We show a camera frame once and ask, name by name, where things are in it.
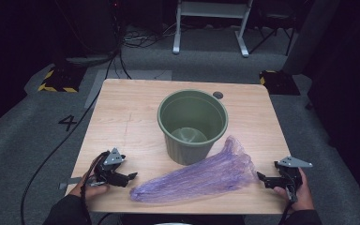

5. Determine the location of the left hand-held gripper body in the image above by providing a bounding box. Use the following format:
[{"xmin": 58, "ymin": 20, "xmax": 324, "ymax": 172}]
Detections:
[{"xmin": 93, "ymin": 147, "xmax": 129, "ymax": 188}]

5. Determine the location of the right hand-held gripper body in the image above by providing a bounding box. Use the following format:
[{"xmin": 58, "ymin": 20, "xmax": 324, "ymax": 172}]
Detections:
[{"xmin": 273, "ymin": 156, "xmax": 313, "ymax": 202}]

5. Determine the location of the purple plastic bag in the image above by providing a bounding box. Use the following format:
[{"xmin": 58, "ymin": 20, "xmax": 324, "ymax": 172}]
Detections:
[{"xmin": 128, "ymin": 134, "xmax": 261, "ymax": 204}]

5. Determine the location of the green plastic bucket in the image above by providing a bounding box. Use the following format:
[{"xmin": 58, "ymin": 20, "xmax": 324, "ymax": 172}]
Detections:
[{"xmin": 157, "ymin": 89, "xmax": 230, "ymax": 167}]

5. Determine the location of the person's left hand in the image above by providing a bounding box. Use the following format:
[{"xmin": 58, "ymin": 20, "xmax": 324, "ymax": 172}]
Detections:
[{"xmin": 69, "ymin": 156, "xmax": 111, "ymax": 202}]

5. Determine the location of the person's right hand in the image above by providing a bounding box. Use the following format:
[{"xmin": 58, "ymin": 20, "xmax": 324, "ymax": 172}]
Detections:
[{"xmin": 273, "ymin": 168, "xmax": 315, "ymax": 213}]

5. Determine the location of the grey tape strip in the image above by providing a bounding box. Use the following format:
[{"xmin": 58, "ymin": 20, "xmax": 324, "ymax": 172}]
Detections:
[{"xmin": 58, "ymin": 176, "xmax": 84, "ymax": 191}]

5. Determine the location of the black yellow striped base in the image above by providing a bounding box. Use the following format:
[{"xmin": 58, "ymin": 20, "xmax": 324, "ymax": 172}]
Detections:
[
  {"xmin": 37, "ymin": 65, "xmax": 87, "ymax": 94},
  {"xmin": 259, "ymin": 69, "xmax": 301, "ymax": 96}
]

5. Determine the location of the dark equipment stand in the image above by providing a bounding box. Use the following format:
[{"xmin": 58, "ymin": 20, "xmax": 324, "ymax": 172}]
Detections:
[{"xmin": 52, "ymin": 0, "xmax": 121, "ymax": 68}]

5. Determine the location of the grey column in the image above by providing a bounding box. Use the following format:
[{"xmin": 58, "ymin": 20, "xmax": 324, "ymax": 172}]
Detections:
[{"xmin": 281, "ymin": 0, "xmax": 342, "ymax": 76}]

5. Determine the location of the black tripod stand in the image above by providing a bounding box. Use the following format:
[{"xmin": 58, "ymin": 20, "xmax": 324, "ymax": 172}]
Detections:
[{"xmin": 248, "ymin": 8, "xmax": 297, "ymax": 58}]

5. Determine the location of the white metal stand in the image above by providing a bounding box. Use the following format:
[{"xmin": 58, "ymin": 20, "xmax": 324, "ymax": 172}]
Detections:
[{"xmin": 172, "ymin": 0, "xmax": 255, "ymax": 58}]

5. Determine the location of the right hand-held gripper cable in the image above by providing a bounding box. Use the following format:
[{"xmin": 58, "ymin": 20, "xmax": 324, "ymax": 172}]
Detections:
[{"xmin": 277, "ymin": 187, "xmax": 298, "ymax": 225}]

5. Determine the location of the hand-held gripper cable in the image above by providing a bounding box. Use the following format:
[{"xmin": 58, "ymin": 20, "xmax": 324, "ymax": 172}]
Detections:
[
  {"xmin": 277, "ymin": 187, "xmax": 298, "ymax": 225},
  {"xmin": 79, "ymin": 150, "xmax": 111, "ymax": 225}
]

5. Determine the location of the left hand-held gripper cable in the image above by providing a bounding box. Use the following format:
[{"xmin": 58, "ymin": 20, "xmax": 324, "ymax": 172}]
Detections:
[{"xmin": 79, "ymin": 150, "xmax": 111, "ymax": 225}]

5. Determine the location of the long black floor cable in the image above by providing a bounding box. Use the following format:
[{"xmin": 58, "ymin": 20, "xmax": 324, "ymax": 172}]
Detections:
[{"xmin": 20, "ymin": 46, "xmax": 124, "ymax": 225}]

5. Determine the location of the bundle of floor cables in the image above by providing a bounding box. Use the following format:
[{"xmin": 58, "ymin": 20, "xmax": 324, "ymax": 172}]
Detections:
[{"xmin": 122, "ymin": 22, "xmax": 177, "ymax": 50}]

